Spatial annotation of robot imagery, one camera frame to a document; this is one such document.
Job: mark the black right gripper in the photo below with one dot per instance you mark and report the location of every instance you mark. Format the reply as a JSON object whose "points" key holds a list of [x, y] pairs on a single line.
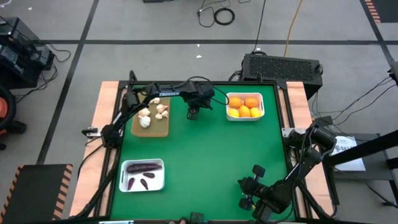
{"points": [[265, 200]]}

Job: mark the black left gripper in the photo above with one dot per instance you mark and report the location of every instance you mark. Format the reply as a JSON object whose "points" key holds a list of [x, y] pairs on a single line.
{"points": [[200, 93]]}

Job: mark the yellow lemon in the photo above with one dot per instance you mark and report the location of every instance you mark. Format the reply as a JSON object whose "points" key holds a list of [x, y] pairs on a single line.
{"points": [[255, 112], [234, 112]]}

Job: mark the round orange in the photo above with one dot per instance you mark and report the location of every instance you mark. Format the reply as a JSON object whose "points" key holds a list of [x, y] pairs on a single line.
{"points": [[251, 102], [235, 102]]}

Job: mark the large white garlic bulb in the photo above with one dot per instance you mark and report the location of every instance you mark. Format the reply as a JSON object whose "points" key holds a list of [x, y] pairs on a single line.
{"points": [[145, 121]]}

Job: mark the orange-yellow mango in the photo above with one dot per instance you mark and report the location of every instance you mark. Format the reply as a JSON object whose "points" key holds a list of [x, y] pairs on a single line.
{"points": [[244, 110]]}

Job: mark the large purple eggplant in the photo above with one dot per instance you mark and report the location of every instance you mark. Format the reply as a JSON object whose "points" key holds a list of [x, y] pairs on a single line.
{"points": [[144, 168]]}

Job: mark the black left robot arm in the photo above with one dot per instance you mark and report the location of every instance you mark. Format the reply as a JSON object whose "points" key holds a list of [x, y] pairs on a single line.
{"points": [[183, 90]]}

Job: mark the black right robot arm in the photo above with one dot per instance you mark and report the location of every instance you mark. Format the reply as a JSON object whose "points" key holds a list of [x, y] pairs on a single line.
{"points": [[298, 174]]}

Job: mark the white plastic basket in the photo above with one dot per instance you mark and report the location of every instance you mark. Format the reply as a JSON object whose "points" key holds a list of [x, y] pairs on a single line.
{"points": [[157, 185], [245, 119]]}

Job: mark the person's hand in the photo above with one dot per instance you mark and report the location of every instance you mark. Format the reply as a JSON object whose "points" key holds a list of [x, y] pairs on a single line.
{"points": [[178, 221]]}

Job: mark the black computer case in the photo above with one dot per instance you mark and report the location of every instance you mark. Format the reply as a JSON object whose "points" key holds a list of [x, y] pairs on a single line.
{"points": [[281, 70]]}

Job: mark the white paper sheet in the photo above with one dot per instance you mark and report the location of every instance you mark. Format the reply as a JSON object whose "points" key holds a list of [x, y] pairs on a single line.
{"points": [[348, 154]]}

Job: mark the black metal beam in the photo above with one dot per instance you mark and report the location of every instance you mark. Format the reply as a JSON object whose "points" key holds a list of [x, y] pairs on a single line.
{"points": [[363, 148]]}

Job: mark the black hazard striped mat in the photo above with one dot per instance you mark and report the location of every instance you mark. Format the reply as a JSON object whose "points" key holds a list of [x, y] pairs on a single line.
{"points": [[385, 9], [37, 193]]}

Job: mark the black and orange machine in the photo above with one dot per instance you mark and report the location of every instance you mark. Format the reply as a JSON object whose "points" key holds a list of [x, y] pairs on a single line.
{"points": [[4, 112]]}

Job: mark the black equipment rack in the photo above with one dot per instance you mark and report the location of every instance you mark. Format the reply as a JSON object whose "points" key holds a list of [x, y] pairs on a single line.
{"points": [[18, 40]]}

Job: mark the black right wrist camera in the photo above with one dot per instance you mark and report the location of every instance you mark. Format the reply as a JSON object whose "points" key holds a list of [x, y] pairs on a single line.
{"points": [[258, 170]]}

